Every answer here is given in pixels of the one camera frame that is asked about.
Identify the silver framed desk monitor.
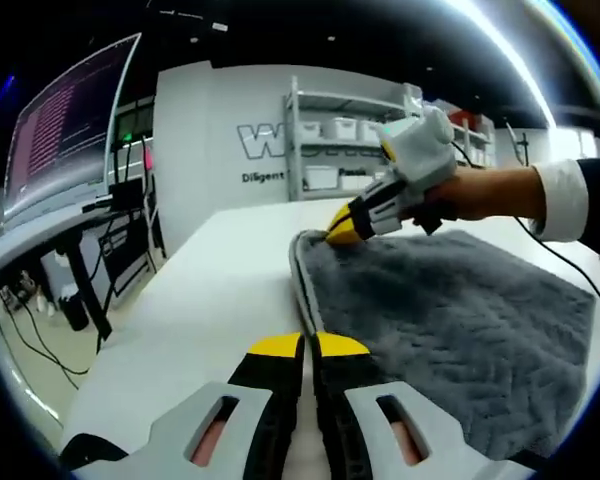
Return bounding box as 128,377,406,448
2,32,144,224

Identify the long white light strip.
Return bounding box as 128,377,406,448
449,0,559,129

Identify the black floor cable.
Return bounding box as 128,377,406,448
0,289,89,391

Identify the black desktop box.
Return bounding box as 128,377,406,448
82,179,146,214

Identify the grey towel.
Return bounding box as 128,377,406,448
288,227,597,461

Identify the grey metal storage shelf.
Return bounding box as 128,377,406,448
283,74,496,201

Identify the black tripod stand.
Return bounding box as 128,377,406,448
502,117,531,166

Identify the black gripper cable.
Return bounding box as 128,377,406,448
449,141,600,346

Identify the row of white storage boxes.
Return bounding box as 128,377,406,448
299,114,496,191

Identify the person's right hand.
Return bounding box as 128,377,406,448
424,167,511,224

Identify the grey computer desk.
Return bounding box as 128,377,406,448
0,199,156,351

